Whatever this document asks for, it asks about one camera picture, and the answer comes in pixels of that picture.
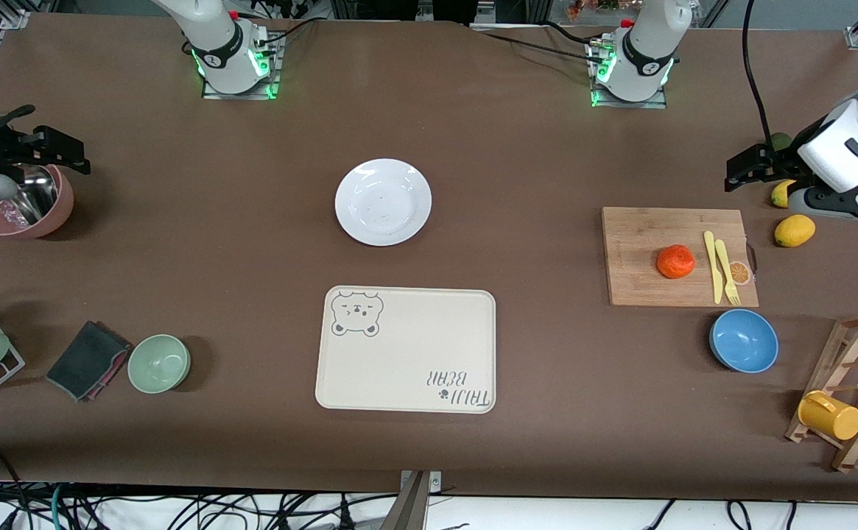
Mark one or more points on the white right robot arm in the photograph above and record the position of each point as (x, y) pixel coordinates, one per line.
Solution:
(222, 44)

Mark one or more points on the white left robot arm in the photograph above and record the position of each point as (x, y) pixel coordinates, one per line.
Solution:
(646, 44)

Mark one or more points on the dark grey folded cloth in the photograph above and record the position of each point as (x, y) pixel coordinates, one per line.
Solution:
(86, 357)

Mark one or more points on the yellow plastic knife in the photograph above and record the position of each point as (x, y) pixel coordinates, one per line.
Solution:
(714, 265)

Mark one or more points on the beige bear print tray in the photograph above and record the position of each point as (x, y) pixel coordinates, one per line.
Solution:
(406, 353)

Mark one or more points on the yellow lemon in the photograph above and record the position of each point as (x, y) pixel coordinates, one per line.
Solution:
(781, 196)
(795, 230)

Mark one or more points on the orange fruit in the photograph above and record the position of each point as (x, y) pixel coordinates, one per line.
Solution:
(675, 262)

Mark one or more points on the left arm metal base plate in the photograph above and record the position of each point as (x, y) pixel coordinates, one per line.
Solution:
(657, 103)

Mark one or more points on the metal table edge bracket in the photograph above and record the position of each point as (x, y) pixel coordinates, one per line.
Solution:
(420, 486)

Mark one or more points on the metal scoop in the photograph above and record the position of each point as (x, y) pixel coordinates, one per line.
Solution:
(40, 195)

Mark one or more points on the dark green avocado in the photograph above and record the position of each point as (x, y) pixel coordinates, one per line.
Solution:
(781, 140)

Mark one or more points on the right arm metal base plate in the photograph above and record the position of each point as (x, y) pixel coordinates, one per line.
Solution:
(211, 93)

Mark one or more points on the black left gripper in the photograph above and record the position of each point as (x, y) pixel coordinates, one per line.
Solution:
(787, 155)

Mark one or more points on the light green bowl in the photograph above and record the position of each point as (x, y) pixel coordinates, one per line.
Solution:
(159, 364)

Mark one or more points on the wooden cutting board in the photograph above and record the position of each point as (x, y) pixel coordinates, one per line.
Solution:
(642, 250)

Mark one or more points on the yellow plastic fork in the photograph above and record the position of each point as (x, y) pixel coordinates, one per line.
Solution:
(725, 265)

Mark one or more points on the white round plate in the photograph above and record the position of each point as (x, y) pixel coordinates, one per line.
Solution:
(383, 202)

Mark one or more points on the pink bowl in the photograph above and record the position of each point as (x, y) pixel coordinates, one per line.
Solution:
(57, 213)

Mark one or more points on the orange slice disc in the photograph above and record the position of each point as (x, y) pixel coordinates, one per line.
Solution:
(743, 274)

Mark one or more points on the blue bowl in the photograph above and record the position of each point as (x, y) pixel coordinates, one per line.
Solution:
(744, 341)

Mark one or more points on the yellow cup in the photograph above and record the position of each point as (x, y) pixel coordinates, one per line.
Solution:
(830, 416)

